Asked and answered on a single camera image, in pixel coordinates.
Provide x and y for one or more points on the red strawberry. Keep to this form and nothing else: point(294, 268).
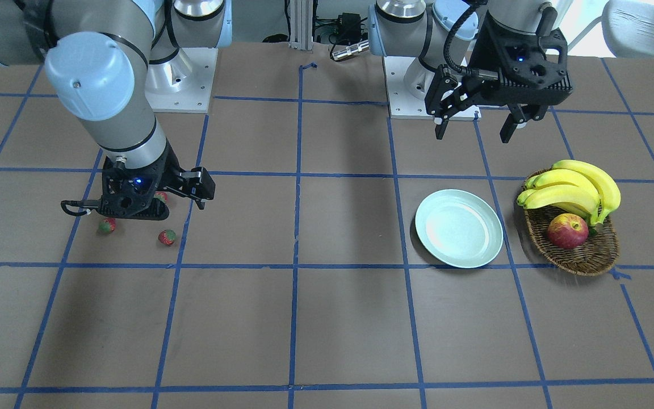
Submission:
point(161, 196)
point(167, 237)
point(107, 225)

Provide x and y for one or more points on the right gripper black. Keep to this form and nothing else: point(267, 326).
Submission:
point(169, 168)

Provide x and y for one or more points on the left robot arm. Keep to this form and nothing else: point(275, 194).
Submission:
point(442, 32)

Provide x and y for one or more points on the brown wicker basket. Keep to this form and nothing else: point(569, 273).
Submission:
point(597, 255)

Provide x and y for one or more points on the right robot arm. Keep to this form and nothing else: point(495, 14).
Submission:
point(103, 59)

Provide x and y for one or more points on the aluminium frame post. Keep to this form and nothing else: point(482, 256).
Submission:
point(301, 19)

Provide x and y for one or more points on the light green plate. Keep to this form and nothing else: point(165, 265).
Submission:
point(459, 228)

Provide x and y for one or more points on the red yellow apple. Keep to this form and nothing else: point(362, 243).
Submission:
point(567, 231)

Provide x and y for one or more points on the yellow banana bunch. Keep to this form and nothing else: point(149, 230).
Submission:
point(575, 186)

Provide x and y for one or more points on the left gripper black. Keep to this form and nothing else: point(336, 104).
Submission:
point(481, 52)

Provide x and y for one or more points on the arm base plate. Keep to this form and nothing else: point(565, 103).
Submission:
point(184, 83)
point(407, 83)

